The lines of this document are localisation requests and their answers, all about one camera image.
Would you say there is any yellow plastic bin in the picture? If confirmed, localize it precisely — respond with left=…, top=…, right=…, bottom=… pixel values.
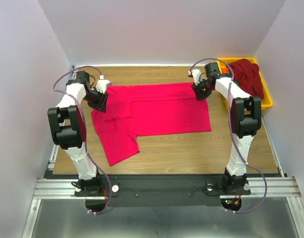
left=219, top=58, right=273, bottom=110

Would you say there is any aluminium front rail frame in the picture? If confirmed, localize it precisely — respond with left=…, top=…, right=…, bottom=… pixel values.
left=23, top=175, right=304, bottom=238

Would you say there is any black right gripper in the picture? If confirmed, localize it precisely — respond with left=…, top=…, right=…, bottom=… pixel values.
left=190, top=78, right=213, bottom=101

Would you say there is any green t shirt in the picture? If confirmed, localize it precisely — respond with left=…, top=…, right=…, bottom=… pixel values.
left=229, top=72, right=240, bottom=86

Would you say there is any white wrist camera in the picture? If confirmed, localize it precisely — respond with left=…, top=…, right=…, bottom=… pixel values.
left=95, top=74, right=112, bottom=94
left=188, top=69, right=204, bottom=85

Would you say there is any dark red t shirt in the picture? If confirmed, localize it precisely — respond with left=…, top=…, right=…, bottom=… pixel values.
left=229, top=59, right=264, bottom=99

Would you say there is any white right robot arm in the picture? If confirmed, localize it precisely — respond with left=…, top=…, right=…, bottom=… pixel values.
left=188, top=62, right=262, bottom=193

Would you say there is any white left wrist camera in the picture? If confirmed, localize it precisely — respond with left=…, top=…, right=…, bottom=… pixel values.
left=95, top=74, right=112, bottom=94

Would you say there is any orange t shirt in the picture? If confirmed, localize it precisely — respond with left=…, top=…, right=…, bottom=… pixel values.
left=221, top=67, right=229, bottom=73

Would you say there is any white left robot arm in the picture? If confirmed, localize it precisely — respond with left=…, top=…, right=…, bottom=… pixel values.
left=47, top=71, right=111, bottom=196

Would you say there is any pink t shirt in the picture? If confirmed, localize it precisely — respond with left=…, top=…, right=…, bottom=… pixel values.
left=91, top=82, right=211, bottom=166

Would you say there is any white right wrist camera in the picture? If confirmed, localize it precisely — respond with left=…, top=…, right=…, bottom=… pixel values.
left=188, top=69, right=204, bottom=85

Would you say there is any aluminium right side rail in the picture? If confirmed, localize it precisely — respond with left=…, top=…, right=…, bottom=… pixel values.
left=262, top=118, right=287, bottom=177

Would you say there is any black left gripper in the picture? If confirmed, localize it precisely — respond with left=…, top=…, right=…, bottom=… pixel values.
left=83, top=88, right=110, bottom=113

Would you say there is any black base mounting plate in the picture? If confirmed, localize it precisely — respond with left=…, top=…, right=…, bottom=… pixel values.
left=71, top=174, right=250, bottom=211

